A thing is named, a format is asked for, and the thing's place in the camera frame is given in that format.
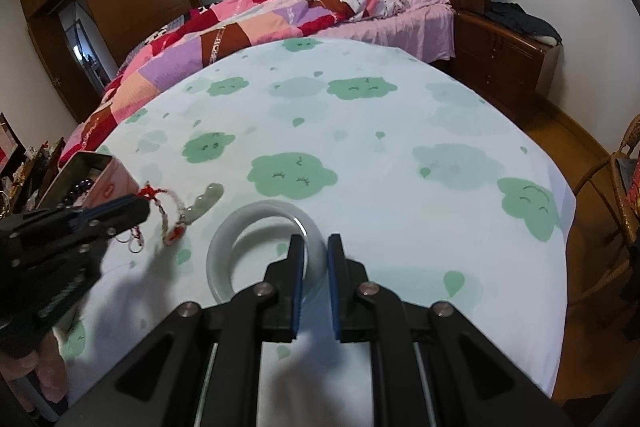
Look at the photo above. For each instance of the wooden nightstand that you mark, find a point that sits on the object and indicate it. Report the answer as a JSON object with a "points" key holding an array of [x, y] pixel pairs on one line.
{"points": [[495, 62]]}

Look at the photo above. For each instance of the cluttered side shelf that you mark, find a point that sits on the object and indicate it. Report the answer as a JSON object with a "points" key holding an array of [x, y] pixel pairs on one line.
{"points": [[25, 177]]}

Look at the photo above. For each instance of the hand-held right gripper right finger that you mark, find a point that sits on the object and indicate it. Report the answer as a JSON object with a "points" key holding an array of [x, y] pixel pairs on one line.
{"points": [[334, 287]]}

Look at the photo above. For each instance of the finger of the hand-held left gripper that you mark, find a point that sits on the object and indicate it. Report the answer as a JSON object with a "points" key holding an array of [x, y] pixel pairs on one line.
{"points": [[115, 207], [120, 225]]}

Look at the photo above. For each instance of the pale jade bangle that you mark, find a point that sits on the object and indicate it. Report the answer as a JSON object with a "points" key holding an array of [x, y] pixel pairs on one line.
{"points": [[220, 252]]}

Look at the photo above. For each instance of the pink bed sheet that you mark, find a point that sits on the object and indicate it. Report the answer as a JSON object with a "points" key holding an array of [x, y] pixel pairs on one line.
{"points": [[415, 22]]}

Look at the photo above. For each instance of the cloud print tablecloth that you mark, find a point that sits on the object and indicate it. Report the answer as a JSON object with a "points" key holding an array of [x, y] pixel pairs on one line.
{"points": [[375, 157]]}

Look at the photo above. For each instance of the person's left hand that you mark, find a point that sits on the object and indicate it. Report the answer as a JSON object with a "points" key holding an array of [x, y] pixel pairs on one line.
{"points": [[50, 367]]}

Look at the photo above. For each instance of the patchwork quilt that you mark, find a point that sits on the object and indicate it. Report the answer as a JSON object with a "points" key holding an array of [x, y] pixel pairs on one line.
{"points": [[250, 17]]}

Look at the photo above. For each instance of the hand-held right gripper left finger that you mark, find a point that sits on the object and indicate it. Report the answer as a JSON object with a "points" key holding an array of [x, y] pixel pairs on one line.
{"points": [[298, 287]]}

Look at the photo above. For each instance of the green jade pendant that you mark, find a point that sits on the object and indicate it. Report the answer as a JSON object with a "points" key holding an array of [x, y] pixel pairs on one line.
{"points": [[205, 202]]}

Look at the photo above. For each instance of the metal tin box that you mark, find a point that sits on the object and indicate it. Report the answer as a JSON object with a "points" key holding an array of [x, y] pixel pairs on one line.
{"points": [[107, 187]]}

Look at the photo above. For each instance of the wicker chair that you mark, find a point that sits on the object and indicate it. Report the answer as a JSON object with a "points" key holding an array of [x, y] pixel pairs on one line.
{"points": [[617, 227]]}

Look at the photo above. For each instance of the dark folded clothing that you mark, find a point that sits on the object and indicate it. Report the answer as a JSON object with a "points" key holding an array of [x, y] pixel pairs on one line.
{"points": [[520, 22]]}

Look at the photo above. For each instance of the colourful patterned bag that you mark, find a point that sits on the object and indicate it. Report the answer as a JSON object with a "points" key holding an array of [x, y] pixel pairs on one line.
{"points": [[631, 187]]}

